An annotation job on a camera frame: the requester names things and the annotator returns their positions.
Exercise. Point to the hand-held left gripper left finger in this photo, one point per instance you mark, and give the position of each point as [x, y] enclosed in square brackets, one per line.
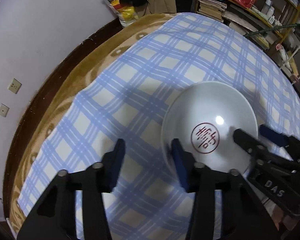
[117, 160]

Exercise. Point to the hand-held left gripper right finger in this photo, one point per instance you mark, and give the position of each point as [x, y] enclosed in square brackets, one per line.
[180, 166]

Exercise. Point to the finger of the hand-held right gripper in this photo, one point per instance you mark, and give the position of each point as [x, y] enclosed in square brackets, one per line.
[245, 141]
[275, 136]

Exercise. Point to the large white bowl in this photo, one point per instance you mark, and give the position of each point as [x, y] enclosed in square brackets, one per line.
[210, 105]

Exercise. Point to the person's right hand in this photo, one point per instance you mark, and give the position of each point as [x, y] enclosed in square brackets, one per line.
[280, 217]

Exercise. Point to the blue checkered cloth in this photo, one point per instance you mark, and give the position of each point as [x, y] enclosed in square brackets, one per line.
[140, 80]

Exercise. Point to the green pole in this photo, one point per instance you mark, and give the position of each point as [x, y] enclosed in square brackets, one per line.
[275, 28]

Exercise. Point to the wooden bookshelf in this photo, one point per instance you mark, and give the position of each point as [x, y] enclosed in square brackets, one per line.
[277, 12]

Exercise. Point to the stack of books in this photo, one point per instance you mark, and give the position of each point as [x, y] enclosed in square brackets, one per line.
[211, 7]

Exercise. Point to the plastic bag with yellow contents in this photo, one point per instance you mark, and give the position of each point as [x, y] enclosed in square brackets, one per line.
[125, 12]

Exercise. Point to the wall socket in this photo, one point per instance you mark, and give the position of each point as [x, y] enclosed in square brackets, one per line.
[14, 86]
[3, 110]

